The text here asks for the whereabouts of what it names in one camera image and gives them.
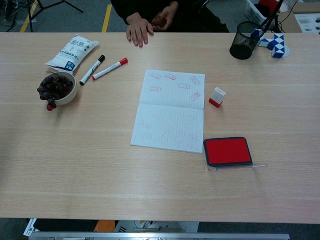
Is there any red capped whiteboard marker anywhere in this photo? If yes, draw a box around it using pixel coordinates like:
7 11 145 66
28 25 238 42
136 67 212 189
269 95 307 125
91 57 129 81

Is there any white foam tray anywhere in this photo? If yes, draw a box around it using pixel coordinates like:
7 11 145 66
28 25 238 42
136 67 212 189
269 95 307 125
294 12 320 33

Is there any aluminium profile rail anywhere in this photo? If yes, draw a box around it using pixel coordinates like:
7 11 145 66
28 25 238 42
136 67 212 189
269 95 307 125
28 231 291 240

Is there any bare bystander hand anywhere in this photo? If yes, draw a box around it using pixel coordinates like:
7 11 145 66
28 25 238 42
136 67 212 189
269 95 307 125
125 18 155 48
151 4 176 32

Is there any dark purple grape bunch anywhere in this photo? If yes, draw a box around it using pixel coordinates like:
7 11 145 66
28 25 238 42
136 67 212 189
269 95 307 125
36 75 74 104

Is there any red and white stamp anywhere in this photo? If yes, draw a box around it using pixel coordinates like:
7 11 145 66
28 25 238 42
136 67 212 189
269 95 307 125
208 87 227 109

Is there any open lined notebook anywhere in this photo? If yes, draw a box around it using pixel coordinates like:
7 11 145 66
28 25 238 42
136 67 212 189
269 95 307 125
130 69 206 154

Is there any white plastic basket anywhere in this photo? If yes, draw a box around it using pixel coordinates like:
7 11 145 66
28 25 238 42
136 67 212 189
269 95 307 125
244 0 268 26

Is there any black camera tripod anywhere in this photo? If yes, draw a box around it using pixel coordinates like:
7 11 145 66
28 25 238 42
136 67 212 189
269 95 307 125
259 0 286 33

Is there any blue white snake puzzle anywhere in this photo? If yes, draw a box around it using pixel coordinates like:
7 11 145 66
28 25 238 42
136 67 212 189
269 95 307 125
257 33 291 59

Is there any brown cardboard box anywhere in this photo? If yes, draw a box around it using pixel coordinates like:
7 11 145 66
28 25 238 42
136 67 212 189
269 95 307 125
277 2 320 33

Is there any white printed salt bag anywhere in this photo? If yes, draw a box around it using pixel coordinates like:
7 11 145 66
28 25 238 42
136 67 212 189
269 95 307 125
44 33 101 73

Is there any bystander in black clothes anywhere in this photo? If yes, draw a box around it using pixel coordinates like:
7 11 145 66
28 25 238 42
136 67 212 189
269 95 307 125
109 0 230 33

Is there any cream round bowl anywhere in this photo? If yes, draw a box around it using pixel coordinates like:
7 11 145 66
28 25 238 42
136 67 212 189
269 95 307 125
39 71 78 106

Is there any orange object under table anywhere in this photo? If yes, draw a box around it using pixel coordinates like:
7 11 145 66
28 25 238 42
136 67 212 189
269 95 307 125
93 219 116 233

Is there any red ink pad black case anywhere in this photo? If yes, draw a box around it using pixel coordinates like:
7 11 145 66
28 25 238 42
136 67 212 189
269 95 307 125
202 136 254 167

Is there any white paper label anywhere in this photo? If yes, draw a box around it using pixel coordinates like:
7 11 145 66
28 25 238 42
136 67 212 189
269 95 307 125
23 218 38 237

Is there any black tripod stand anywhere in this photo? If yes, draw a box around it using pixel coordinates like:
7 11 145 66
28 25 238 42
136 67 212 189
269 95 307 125
0 0 84 33

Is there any black mesh pen holder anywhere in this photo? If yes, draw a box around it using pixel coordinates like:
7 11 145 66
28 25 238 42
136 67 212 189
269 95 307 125
229 21 261 60

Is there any red object in basket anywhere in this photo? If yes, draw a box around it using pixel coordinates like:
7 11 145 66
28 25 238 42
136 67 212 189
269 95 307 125
258 0 280 11

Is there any black capped whiteboard marker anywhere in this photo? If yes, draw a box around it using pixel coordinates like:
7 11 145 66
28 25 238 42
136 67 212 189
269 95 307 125
79 54 106 86

